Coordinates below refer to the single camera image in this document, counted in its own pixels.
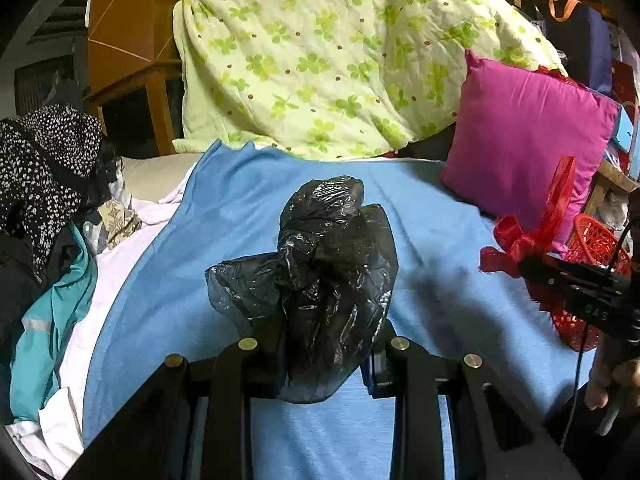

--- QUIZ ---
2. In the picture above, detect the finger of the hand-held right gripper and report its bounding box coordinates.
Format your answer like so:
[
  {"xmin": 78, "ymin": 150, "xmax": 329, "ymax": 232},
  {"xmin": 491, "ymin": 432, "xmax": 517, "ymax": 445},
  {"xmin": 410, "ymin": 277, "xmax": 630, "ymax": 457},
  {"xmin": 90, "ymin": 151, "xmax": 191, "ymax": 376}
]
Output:
[{"xmin": 519, "ymin": 255, "xmax": 631, "ymax": 293}]

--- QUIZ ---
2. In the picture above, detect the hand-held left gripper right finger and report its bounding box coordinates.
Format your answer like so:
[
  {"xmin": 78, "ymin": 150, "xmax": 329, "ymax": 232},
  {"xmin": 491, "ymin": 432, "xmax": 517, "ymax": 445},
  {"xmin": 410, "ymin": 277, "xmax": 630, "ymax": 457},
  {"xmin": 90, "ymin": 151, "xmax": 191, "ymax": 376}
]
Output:
[{"xmin": 362, "ymin": 322, "xmax": 583, "ymax": 480}]

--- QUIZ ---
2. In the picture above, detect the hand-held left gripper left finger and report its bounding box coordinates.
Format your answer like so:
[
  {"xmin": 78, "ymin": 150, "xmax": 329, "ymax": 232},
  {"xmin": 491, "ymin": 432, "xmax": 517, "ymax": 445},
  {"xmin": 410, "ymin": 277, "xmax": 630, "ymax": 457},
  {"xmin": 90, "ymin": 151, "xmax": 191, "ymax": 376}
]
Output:
[{"xmin": 65, "ymin": 337, "xmax": 288, "ymax": 480}]

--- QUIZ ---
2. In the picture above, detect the red plastic mesh basket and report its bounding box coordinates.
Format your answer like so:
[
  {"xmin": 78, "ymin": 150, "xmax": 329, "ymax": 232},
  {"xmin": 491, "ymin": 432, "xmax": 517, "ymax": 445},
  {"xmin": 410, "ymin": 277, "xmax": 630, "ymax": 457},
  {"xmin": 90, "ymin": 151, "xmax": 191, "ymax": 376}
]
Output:
[{"xmin": 550, "ymin": 213, "xmax": 633, "ymax": 353}]

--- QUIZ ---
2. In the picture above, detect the small red plastic bag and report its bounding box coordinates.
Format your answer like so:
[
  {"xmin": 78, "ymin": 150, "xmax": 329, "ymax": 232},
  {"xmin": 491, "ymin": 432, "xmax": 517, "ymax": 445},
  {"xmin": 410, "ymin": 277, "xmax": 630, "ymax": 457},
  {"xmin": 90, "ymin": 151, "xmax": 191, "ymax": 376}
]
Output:
[{"xmin": 480, "ymin": 156, "xmax": 577, "ymax": 311}]

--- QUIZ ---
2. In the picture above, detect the black plastic bag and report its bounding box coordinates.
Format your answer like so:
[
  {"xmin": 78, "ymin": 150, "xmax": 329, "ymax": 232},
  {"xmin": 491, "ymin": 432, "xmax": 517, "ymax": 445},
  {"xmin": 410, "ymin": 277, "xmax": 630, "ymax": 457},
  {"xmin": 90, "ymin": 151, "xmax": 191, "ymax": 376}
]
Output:
[{"xmin": 205, "ymin": 176, "xmax": 399, "ymax": 405}]

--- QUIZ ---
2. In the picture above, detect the person's right hand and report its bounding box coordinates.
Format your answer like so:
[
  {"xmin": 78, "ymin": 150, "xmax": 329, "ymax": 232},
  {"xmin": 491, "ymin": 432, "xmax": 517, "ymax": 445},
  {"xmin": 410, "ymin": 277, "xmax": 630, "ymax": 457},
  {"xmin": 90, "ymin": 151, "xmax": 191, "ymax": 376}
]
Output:
[{"xmin": 585, "ymin": 357, "xmax": 640, "ymax": 411}]

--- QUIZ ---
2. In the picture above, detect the old wooden bench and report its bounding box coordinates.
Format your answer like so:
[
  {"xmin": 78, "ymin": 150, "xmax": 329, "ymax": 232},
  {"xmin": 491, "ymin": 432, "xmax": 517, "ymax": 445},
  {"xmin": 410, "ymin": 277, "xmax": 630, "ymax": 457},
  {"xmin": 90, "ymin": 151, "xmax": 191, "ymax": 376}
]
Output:
[{"xmin": 582, "ymin": 160, "xmax": 638, "ymax": 221}]

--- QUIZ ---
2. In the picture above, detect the blue blanket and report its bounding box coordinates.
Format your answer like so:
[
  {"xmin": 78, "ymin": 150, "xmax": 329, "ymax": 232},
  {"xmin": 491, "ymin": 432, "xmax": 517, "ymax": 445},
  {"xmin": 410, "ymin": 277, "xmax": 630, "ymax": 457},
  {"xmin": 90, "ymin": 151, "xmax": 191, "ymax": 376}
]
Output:
[{"xmin": 82, "ymin": 140, "xmax": 601, "ymax": 480}]

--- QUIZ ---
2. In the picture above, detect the magenta pillow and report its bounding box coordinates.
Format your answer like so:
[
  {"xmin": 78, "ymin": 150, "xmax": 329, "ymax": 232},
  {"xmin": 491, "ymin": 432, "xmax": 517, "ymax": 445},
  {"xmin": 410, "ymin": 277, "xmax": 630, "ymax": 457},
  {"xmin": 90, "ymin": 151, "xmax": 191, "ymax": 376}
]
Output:
[{"xmin": 440, "ymin": 50, "xmax": 622, "ymax": 256}]

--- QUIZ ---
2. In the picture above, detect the light blue cardboard box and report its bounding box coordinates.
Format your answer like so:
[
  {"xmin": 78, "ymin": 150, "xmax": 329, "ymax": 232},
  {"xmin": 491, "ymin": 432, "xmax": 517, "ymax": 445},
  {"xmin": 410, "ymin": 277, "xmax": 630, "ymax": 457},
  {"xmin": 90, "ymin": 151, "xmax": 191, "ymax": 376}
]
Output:
[{"xmin": 585, "ymin": 87, "xmax": 638, "ymax": 153}]

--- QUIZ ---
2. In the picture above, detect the white bed sheet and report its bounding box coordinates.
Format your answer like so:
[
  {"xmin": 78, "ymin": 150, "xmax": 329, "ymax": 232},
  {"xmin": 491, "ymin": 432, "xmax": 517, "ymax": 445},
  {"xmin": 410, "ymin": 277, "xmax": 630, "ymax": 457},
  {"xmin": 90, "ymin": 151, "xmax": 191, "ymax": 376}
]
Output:
[{"xmin": 5, "ymin": 162, "xmax": 201, "ymax": 480}]

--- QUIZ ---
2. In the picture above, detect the beige patterned cloth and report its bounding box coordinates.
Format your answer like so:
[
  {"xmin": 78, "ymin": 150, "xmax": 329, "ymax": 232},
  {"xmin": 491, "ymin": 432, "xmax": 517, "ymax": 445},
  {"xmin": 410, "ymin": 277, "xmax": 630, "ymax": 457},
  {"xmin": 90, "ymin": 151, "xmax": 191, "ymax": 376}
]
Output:
[{"xmin": 97, "ymin": 197, "xmax": 143, "ymax": 251}]

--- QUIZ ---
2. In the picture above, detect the teal garment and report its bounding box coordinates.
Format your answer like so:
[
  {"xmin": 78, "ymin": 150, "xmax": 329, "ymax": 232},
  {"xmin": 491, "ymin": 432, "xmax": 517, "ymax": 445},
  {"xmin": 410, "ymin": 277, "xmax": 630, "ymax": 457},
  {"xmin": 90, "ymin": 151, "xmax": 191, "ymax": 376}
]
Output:
[{"xmin": 10, "ymin": 222, "xmax": 98, "ymax": 423}]

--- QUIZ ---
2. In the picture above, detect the dark red gift box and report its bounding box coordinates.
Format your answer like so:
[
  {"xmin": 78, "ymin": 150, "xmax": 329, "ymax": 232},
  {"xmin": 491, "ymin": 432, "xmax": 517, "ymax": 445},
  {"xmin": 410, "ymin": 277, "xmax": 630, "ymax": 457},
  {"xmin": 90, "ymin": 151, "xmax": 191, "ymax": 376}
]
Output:
[{"xmin": 610, "ymin": 57, "xmax": 640, "ymax": 106}]

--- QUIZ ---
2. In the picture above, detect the cream pillow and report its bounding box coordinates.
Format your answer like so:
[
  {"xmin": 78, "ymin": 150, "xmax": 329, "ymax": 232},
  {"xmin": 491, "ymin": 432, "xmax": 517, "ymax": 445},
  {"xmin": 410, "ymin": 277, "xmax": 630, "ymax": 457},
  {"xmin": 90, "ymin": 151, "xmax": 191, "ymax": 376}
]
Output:
[{"xmin": 117, "ymin": 152, "xmax": 203, "ymax": 203}]

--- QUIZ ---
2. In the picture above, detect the black white-dotted garment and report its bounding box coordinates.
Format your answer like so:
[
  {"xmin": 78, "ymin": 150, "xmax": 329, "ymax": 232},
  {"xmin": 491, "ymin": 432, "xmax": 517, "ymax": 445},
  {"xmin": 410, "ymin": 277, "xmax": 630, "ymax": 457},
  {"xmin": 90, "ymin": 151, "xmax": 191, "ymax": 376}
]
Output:
[{"xmin": 0, "ymin": 105, "xmax": 108, "ymax": 281}]

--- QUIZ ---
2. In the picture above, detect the green clover print quilt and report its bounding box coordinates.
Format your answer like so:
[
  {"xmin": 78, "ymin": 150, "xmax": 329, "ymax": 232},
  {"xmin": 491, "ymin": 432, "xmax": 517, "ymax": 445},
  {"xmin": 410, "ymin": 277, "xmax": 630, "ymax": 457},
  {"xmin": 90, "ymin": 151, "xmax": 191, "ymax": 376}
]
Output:
[{"xmin": 172, "ymin": 0, "xmax": 566, "ymax": 161}]

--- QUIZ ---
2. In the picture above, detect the orange wooden cabinet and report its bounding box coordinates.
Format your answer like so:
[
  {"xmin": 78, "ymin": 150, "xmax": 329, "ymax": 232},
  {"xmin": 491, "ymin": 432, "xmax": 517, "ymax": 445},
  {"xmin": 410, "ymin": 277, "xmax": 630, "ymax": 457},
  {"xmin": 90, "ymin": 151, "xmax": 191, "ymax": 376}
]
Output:
[{"xmin": 85, "ymin": 0, "xmax": 193, "ymax": 156}]

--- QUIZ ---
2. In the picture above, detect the black cable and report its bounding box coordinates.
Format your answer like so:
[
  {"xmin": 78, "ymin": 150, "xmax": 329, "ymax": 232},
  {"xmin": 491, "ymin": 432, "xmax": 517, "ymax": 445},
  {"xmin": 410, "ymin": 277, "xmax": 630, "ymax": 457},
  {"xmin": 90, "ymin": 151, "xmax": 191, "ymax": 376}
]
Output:
[{"xmin": 570, "ymin": 217, "xmax": 632, "ymax": 441}]

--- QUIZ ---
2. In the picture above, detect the navy bag with orange handle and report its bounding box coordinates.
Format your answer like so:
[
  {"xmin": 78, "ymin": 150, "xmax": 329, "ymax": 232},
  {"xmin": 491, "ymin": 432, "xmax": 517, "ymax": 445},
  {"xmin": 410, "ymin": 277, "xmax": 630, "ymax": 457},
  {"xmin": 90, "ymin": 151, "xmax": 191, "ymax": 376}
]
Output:
[{"xmin": 542, "ymin": 0, "xmax": 613, "ymax": 96}]

